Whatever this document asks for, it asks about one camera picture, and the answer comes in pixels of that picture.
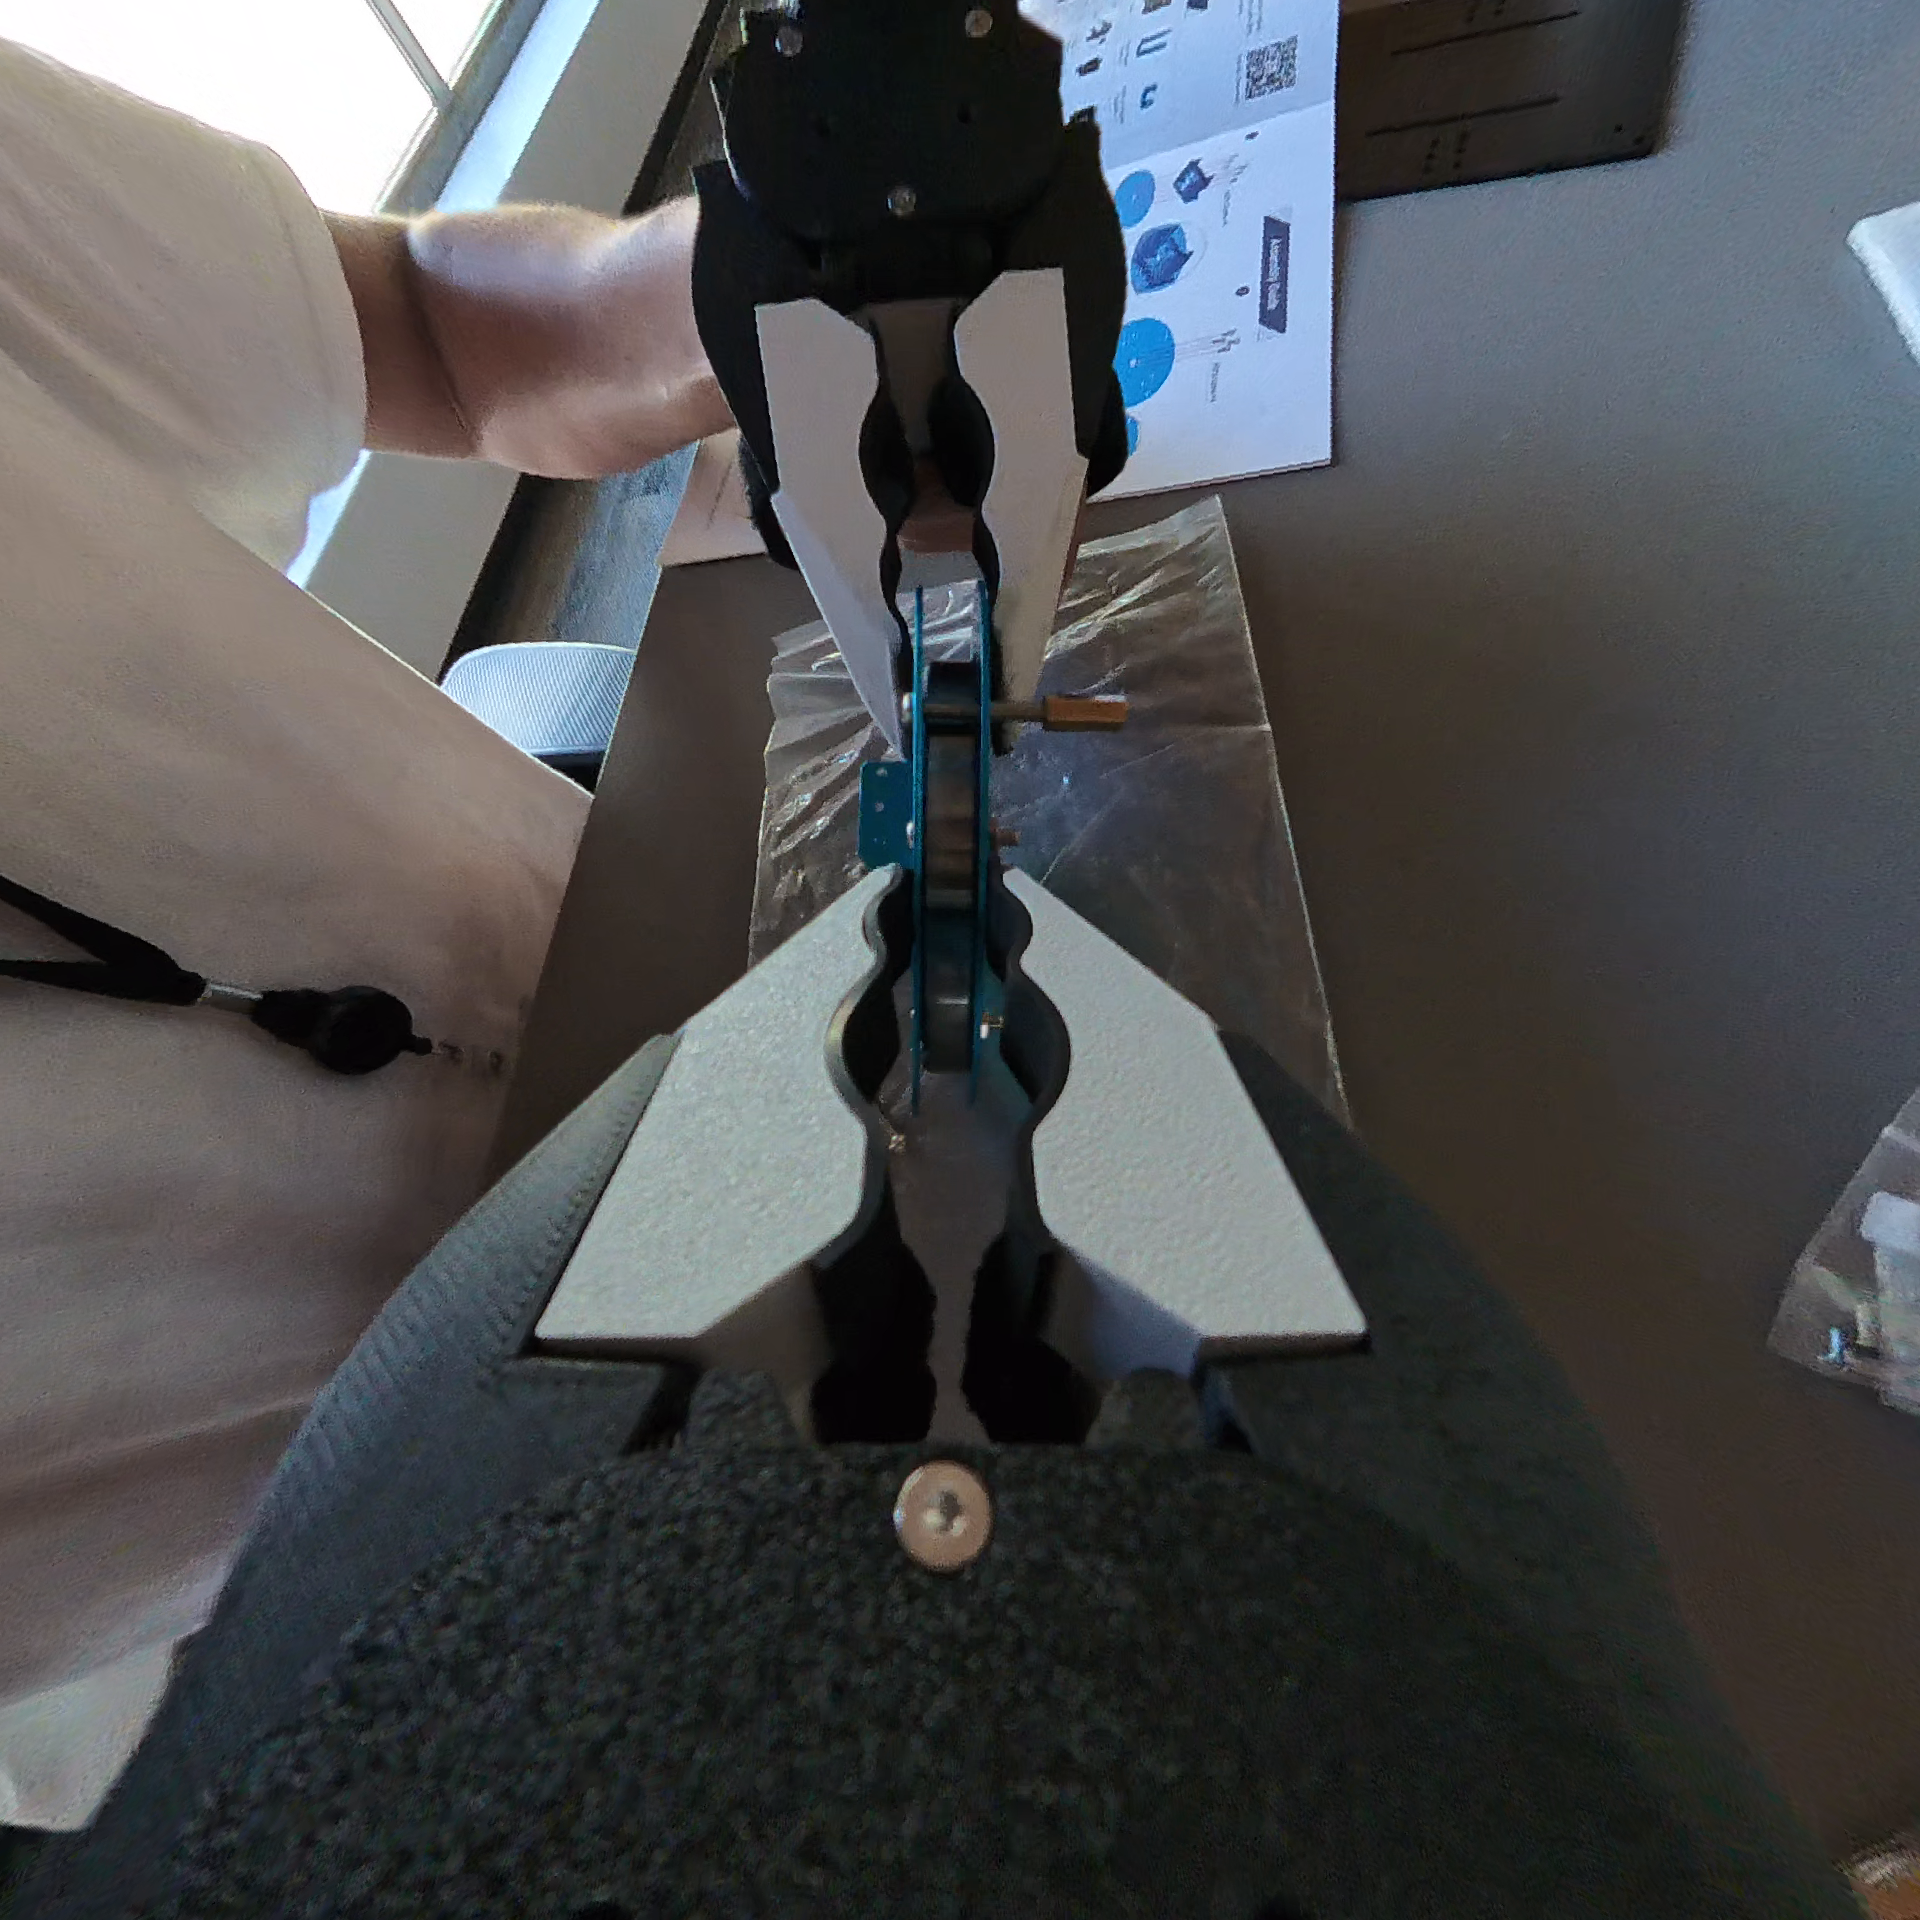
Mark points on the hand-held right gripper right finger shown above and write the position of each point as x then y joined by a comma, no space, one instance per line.
1184,1185

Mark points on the person's left hand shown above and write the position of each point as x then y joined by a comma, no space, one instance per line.
942,516

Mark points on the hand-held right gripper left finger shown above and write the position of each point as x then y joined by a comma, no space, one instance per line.
721,1199

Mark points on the black flat device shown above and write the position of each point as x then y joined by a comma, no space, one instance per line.
1500,105

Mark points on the clear plastic bag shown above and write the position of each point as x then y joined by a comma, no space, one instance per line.
1172,778

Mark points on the pile of small hardware bags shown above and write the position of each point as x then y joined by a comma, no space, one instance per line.
1867,1274

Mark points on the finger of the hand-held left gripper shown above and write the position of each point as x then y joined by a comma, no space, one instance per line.
1035,421
818,434

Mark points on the white foam sheet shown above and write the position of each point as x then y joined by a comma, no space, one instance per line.
1892,277

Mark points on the person's left forearm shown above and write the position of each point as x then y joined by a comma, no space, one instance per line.
526,329

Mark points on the brass standoff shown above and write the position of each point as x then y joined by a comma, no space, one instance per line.
1083,710

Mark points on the grey desk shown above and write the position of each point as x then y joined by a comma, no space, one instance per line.
1575,751

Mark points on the blue round rotating base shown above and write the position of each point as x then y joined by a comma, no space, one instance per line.
887,809

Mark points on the white assembly guide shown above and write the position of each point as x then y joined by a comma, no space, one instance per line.
1262,375

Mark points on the white mesh chair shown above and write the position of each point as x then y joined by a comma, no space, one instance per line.
540,706

